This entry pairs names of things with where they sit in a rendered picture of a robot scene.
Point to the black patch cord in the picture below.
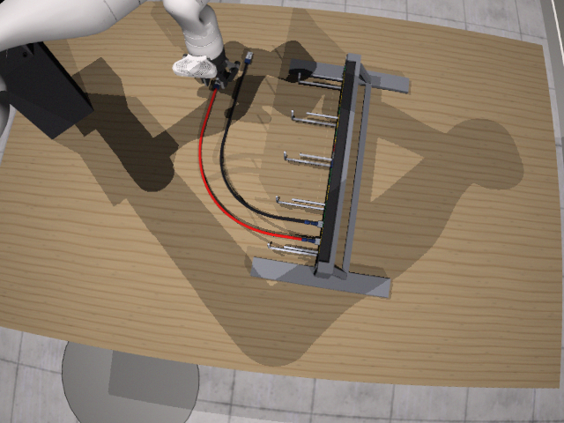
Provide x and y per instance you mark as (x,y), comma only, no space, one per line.
(222,170)

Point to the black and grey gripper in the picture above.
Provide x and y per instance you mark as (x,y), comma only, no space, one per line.
(221,63)

